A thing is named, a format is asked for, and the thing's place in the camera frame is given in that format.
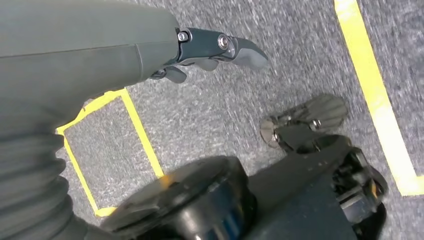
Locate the yellow floor tape square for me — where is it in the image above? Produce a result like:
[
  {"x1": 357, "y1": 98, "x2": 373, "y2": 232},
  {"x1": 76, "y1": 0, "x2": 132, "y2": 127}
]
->
[
  {"x1": 333, "y1": 0, "x2": 424, "y2": 197},
  {"x1": 55, "y1": 87, "x2": 165, "y2": 218}
]

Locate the robot left leg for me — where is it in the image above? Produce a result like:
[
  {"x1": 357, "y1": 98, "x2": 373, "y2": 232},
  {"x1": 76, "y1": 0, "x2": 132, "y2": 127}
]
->
[{"x1": 100, "y1": 134, "x2": 389, "y2": 240}]

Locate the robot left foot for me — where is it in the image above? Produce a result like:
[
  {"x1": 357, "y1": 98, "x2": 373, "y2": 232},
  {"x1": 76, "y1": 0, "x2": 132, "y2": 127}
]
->
[{"x1": 259, "y1": 93, "x2": 349, "y2": 154}]

